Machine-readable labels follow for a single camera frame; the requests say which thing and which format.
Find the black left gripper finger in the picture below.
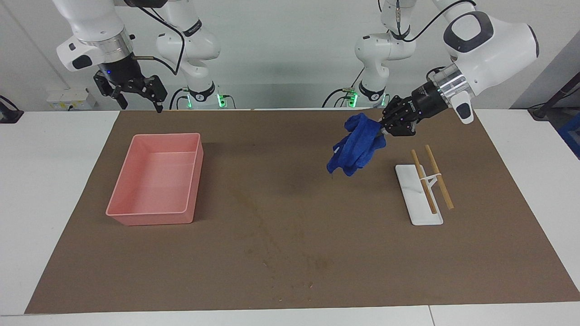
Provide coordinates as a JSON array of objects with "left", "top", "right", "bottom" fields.
[
  {"left": 381, "top": 96, "right": 408, "bottom": 125},
  {"left": 383, "top": 115, "right": 417, "bottom": 136}
]

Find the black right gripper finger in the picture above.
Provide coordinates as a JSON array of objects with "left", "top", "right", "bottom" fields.
[
  {"left": 136, "top": 75, "right": 168, "bottom": 114},
  {"left": 93, "top": 72, "right": 128, "bottom": 110}
]

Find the blue towel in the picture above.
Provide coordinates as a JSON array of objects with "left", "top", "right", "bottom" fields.
[{"left": 326, "top": 113, "right": 387, "bottom": 178}]

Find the pink plastic bin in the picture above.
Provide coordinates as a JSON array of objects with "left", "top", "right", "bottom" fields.
[{"left": 106, "top": 133, "right": 204, "bottom": 226}]

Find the white rack with wooden rods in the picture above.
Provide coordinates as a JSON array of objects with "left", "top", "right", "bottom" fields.
[{"left": 395, "top": 144, "right": 454, "bottom": 226}]

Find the black clamp base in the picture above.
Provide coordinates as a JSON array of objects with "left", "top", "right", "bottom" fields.
[{"left": 0, "top": 95, "right": 24, "bottom": 124}]

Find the black stand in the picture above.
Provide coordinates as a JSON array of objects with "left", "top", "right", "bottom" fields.
[{"left": 528, "top": 72, "right": 580, "bottom": 121}]

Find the brown table mat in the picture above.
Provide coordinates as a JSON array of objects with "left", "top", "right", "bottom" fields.
[{"left": 25, "top": 108, "right": 580, "bottom": 314}]

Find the blue crate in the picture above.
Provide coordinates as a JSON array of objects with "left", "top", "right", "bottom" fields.
[{"left": 558, "top": 112, "right": 580, "bottom": 159}]

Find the black base cable bundle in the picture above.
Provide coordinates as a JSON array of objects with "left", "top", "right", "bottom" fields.
[
  {"left": 322, "top": 68, "right": 390, "bottom": 108},
  {"left": 169, "top": 88, "right": 236, "bottom": 110}
]

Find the white wall socket box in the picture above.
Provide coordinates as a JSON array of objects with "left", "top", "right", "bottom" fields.
[{"left": 47, "top": 88, "right": 97, "bottom": 110}]

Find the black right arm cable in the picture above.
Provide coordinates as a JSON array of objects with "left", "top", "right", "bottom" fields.
[{"left": 120, "top": 0, "right": 185, "bottom": 77}]

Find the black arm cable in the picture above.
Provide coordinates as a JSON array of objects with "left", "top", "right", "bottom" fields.
[
  {"left": 120, "top": 0, "right": 185, "bottom": 77},
  {"left": 394, "top": 0, "right": 479, "bottom": 81}
]

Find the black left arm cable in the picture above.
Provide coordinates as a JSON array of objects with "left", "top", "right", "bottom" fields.
[{"left": 394, "top": 0, "right": 479, "bottom": 81}]

